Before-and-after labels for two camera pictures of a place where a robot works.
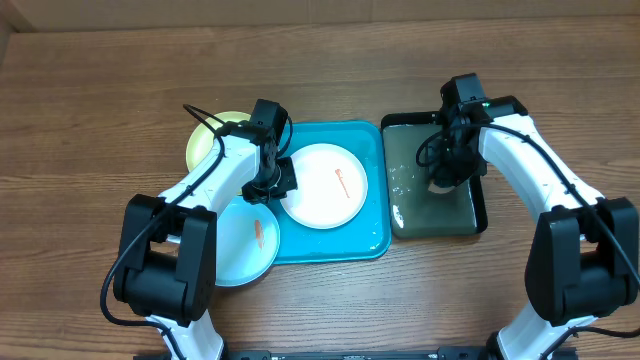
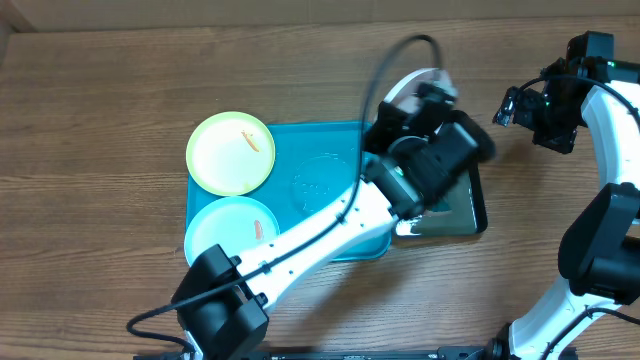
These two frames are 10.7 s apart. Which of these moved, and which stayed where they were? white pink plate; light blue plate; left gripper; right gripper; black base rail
Moved: left gripper; right gripper; white pink plate
Stayed: light blue plate; black base rail
